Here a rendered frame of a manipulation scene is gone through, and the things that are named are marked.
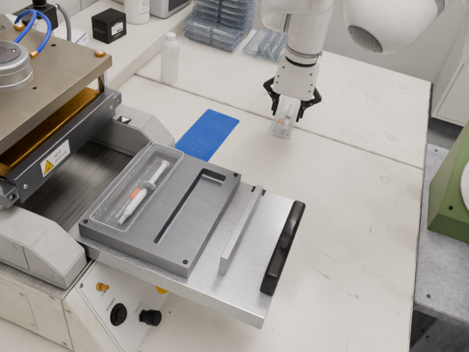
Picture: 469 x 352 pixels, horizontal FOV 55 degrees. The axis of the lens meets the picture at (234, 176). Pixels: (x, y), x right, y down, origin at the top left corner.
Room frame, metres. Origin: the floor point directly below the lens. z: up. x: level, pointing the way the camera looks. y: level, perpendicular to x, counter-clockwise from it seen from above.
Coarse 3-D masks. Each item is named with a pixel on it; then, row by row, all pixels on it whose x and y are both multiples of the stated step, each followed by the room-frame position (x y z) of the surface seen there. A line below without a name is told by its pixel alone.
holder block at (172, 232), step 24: (192, 168) 0.52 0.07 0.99; (216, 168) 0.53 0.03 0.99; (168, 192) 0.46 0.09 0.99; (192, 192) 0.48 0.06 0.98; (216, 192) 0.49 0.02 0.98; (144, 216) 0.41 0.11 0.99; (168, 216) 0.41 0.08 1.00; (192, 216) 0.44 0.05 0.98; (216, 216) 0.43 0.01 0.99; (96, 240) 0.37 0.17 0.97; (120, 240) 0.36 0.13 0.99; (144, 240) 0.36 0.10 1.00; (168, 240) 0.38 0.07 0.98; (192, 240) 0.38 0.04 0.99; (168, 264) 0.34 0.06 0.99; (192, 264) 0.35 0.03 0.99
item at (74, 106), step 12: (84, 96) 0.57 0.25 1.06; (96, 96) 0.58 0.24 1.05; (60, 108) 0.53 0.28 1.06; (72, 108) 0.53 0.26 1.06; (48, 120) 0.50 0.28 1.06; (60, 120) 0.50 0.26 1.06; (36, 132) 0.47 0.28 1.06; (48, 132) 0.47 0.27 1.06; (24, 144) 0.44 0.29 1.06; (36, 144) 0.44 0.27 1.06; (0, 156) 0.41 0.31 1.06; (12, 156) 0.41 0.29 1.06; (24, 156) 0.42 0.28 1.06; (0, 168) 0.40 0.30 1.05; (12, 168) 0.40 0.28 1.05
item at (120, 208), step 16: (160, 144) 0.55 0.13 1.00; (144, 160) 0.51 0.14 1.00; (160, 160) 0.52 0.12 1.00; (176, 160) 0.52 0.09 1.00; (128, 176) 0.47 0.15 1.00; (144, 176) 0.47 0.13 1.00; (160, 176) 0.48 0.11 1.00; (112, 192) 0.43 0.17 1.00; (128, 192) 0.44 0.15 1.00; (144, 192) 0.44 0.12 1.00; (112, 208) 0.40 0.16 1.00; (128, 208) 0.41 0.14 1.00; (112, 224) 0.37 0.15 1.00; (128, 224) 0.38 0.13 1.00
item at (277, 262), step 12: (300, 204) 0.47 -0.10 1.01; (288, 216) 0.44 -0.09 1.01; (300, 216) 0.45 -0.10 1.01; (288, 228) 0.42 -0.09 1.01; (288, 240) 0.40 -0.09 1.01; (276, 252) 0.37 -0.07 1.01; (288, 252) 0.38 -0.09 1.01; (276, 264) 0.35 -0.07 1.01; (264, 276) 0.34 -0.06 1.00; (276, 276) 0.34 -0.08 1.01; (264, 288) 0.34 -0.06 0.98
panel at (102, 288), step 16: (96, 272) 0.36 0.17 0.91; (112, 272) 0.38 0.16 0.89; (80, 288) 0.32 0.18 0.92; (96, 288) 0.34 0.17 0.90; (112, 288) 0.36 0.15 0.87; (128, 288) 0.38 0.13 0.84; (144, 288) 0.40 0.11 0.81; (160, 288) 0.43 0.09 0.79; (96, 304) 0.33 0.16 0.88; (112, 304) 0.34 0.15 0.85; (128, 304) 0.36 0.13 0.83; (144, 304) 0.39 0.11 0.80; (160, 304) 0.41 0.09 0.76; (112, 320) 0.32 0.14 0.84; (128, 320) 0.35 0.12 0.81; (112, 336) 0.31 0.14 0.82; (128, 336) 0.33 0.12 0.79; (144, 336) 0.35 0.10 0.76
